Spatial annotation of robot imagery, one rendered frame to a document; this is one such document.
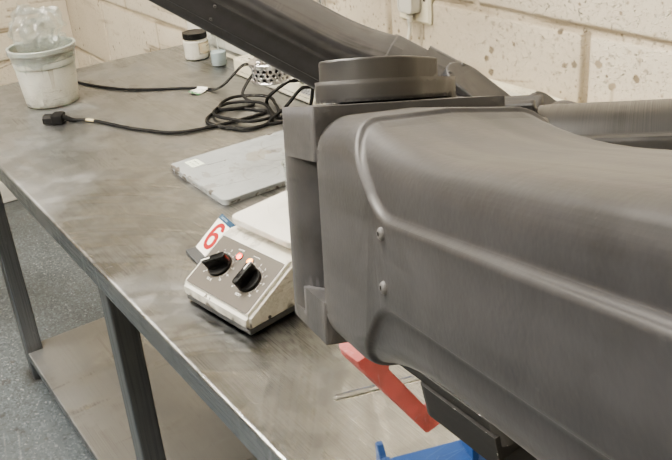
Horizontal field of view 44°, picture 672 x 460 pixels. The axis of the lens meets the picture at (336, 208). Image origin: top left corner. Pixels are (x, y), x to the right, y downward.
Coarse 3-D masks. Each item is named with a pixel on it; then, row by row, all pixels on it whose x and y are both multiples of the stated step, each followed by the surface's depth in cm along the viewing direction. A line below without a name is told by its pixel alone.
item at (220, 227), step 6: (216, 222) 114; (222, 222) 113; (216, 228) 113; (222, 228) 112; (228, 228) 112; (210, 234) 114; (216, 234) 113; (222, 234) 112; (204, 240) 114; (210, 240) 113; (216, 240) 112; (204, 246) 113; (210, 246) 112
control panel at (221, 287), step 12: (228, 240) 102; (216, 252) 102; (228, 252) 101; (240, 252) 100; (252, 252) 99; (240, 264) 99; (264, 264) 97; (276, 264) 96; (192, 276) 101; (204, 276) 100; (216, 276) 99; (228, 276) 98; (264, 276) 96; (204, 288) 99; (216, 288) 98; (228, 288) 97; (264, 288) 94; (228, 300) 96; (240, 300) 95; (252, 300) 94
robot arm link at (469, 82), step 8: (448, 64) 63; (456, 64) 64; (464, 64) 64; (448, 72) 63; (456, 72) 63; (464, 72) 63; (472, 72) 64; (480, 72) 64; (456, 80) 62; (464, 80) 63; (472, 80) 63; (480, 80) 64; (488, 80) 64; (456, 88) 62; (464, 88) 62; (472, 88) 62; (480, 88) 63; (488, 88) 63; (496, 88) 64; (464, 96) 62; (472, 96) 62; (544, 96) 70; (544, 104) 69
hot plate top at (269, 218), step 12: (264, 204) 105; (276, 204) 105; (240, 216) 103; (252, 216) 102; (264, 216) 102; (276, 216) 102; (288, 216) 102; (252, 228) 100; (264, 228) 99; (276, 228) 99; (288, 228) 99; (276, 240) 97; (288, 240) 96
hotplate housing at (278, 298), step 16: (240, 240) 101; (256, 240) 100; (272, 256) 97; (288, 256) 96; (192, 272) 101; (288, 272) 95; (192, 288) 100; (272, 288) 95; (288, 288) 96; (208, 304) 98; (224, 304) 96; (256, 304) 94; (272, 304) 95; (288, 304) 97; (240, 320) 94; (256, 320) 94; (272, 320) 96
